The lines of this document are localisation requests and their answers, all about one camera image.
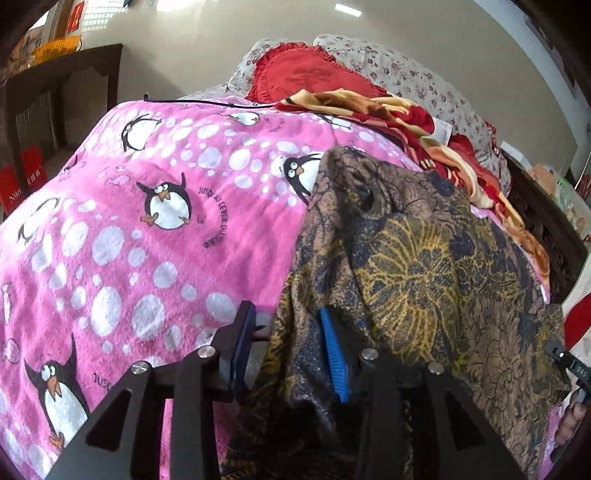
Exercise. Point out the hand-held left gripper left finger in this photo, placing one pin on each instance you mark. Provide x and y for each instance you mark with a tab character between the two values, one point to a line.
244	344

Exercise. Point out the red printed box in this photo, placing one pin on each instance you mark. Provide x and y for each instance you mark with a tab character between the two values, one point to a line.
33	166
13	194

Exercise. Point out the clear plastic bag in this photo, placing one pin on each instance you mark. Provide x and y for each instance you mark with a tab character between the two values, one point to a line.
570	194

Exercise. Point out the white cushion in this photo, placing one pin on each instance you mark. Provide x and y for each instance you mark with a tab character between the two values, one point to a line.
443	130

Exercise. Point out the red cloth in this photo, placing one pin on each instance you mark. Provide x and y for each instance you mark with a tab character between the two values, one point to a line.
578	325

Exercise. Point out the brown floral patterned garment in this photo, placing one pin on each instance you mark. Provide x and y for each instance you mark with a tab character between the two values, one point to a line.
415	277

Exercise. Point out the pink penguin print blanket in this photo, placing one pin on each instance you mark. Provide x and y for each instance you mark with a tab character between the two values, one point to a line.
138	277

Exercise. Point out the red heart-shaped pillow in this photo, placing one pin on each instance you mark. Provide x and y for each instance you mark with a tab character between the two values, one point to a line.
300	74

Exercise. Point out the white floral pillow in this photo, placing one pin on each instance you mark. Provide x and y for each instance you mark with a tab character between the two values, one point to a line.
415	78
247	69

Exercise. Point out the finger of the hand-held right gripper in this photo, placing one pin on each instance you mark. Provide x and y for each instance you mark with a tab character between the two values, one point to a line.
570	364

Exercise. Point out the dark wooden table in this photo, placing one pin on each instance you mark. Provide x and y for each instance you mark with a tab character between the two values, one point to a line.
69	60

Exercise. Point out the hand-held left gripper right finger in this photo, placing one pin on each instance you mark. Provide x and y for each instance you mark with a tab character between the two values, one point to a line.
336	355

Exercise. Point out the white box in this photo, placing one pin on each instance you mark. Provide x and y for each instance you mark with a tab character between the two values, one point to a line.
515	154

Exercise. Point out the red and yellow blanket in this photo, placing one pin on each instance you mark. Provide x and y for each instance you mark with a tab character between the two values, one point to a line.
397	115

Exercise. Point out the dark carved wooden headboard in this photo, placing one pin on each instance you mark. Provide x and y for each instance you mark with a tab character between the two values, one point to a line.
545	221

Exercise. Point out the yellow box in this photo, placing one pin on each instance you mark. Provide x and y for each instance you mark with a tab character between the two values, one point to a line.
55	48

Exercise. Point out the person's right hand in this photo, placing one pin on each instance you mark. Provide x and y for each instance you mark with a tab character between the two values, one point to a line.
569	422

